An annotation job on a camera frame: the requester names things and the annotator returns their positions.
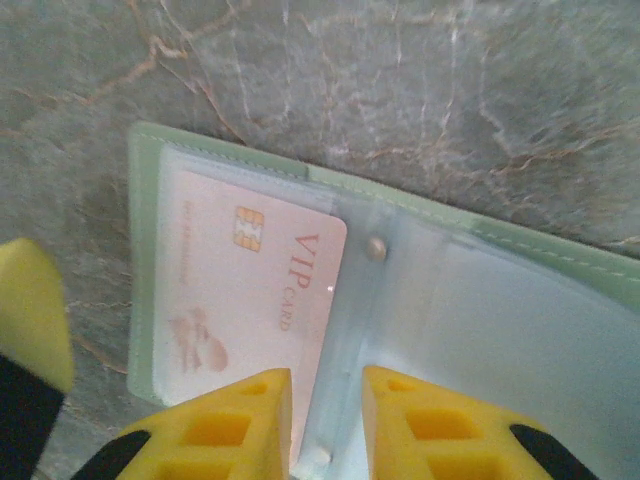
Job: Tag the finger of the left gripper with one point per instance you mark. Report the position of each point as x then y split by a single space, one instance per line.
30 325

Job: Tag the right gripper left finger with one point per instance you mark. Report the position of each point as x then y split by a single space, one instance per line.
215 440

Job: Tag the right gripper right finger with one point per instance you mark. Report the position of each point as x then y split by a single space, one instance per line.
450 440

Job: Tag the green card holder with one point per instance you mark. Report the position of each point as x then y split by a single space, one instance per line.
450 310

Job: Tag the pink VIP card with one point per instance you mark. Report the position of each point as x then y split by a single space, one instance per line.
250 300

